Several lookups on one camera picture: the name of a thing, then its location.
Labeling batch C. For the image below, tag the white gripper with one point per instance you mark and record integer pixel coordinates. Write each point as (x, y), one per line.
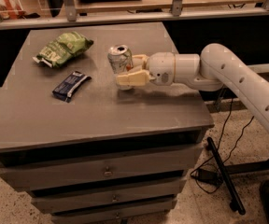
(160, 66)

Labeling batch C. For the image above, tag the silver green 7up can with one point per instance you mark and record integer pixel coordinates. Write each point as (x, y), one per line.
(120, 59)

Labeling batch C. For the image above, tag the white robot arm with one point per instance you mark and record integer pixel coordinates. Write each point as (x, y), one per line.
(215, 67)

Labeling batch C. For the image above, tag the grey drawer cabinet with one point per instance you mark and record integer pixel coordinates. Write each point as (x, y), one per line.
(99, 115)

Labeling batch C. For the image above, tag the dark blue snack packet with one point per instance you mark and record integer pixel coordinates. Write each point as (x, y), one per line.
(66, 89)

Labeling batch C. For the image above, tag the green chip bag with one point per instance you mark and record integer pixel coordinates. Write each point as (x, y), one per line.
(62, 49)

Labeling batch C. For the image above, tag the middle grey drawer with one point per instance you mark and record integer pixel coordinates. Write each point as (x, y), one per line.
(109, 195)

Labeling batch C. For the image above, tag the grey drawer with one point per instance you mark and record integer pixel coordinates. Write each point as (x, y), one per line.
(109, 195)
(53, 168)
(118, 211)

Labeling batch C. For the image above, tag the black power adapter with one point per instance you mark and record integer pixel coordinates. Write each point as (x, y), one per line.
(208, 177)

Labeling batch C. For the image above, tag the red white bag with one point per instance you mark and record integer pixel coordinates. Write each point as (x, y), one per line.
(11, 10)

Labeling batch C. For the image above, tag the bottom grey drawer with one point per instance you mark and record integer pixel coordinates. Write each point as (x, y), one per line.
(118, 211)

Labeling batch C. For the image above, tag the top grey drawer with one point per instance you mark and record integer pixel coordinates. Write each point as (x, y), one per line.
(53, 168)

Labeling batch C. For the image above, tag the black metal table leg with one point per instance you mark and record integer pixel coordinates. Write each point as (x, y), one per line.
(227, 171)

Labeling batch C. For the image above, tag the metal shelf frame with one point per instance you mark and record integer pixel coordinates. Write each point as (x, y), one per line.
(57, 13)

